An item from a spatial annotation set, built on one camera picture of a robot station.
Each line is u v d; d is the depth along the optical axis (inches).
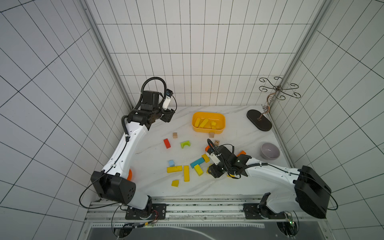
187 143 38.0
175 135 40.0
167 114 25.9
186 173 33.6
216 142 38.2
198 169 33.6
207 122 42.3
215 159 27.0
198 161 35.4
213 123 41.7
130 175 31.9
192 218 28.5
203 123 42.1
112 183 15.4
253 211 28.6
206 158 35.3
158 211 28.4
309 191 16.3
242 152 37.2
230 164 24.6
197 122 43.0
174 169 34.4
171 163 34.5
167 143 38.3
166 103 26.0
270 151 36.4
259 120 43.4
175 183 32.2
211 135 40.4
